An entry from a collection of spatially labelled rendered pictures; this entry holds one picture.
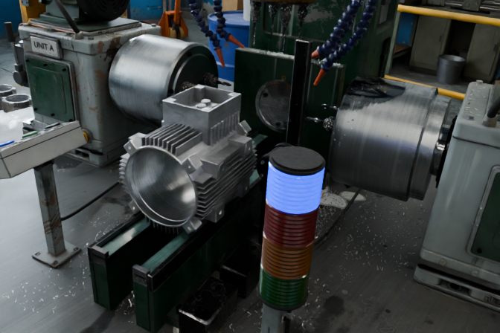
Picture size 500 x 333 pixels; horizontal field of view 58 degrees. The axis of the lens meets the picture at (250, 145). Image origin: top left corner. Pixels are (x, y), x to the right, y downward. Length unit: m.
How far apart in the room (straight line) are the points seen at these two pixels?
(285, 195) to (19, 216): 0.83
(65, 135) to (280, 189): 0.55
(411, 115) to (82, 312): 0.71
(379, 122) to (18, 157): 0.66
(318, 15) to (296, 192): 0.84
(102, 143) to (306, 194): 0.92
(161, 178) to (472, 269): 0.63
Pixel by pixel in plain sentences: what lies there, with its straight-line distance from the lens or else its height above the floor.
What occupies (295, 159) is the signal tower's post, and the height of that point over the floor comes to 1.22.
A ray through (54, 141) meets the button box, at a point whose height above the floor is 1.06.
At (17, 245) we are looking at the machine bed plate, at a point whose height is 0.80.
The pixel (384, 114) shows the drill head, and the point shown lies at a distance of 0.92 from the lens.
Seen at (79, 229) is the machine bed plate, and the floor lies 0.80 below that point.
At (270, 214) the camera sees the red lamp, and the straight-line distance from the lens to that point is 0.50.
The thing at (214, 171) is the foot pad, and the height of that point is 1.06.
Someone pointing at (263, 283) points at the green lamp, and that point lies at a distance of 0.56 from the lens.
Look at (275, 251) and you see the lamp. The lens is 0.52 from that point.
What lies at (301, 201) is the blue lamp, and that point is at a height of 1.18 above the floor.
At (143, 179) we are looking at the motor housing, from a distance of 0.89.
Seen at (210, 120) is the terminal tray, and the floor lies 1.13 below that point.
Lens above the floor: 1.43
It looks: 26 degrees down
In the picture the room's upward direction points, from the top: 3 degrees clockwise
